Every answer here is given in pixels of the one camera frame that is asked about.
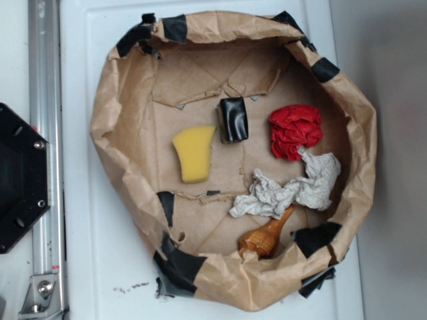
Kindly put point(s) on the metal corner bracket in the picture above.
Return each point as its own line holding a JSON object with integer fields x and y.
{"x": 44, "y": 298}

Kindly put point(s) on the red crumpled shell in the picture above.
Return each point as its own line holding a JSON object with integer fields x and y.
{"x": 292, "y": 127}

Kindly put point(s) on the wooden pear-shaped object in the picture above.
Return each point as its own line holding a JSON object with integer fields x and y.
{"x": 264, "y": 240}

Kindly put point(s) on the black taped block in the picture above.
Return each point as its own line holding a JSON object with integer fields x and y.
{"x": 233, "y": 120}

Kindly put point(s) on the yellow sponge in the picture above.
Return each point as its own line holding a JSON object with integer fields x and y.
{"x": 193, "y": 146}

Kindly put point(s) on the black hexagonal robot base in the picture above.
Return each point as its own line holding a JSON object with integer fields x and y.
{"x": 24, "y": 178}

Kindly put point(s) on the brown paper bag tray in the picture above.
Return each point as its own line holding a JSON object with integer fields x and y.
{"x": 166, "y": 75}

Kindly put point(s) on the white crumpled paper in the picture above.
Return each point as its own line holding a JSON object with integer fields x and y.
{"x": 268, "y": 198}

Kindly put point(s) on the aluminium extrusion rail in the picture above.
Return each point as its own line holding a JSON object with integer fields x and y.
{"x": 49, "y": 245}

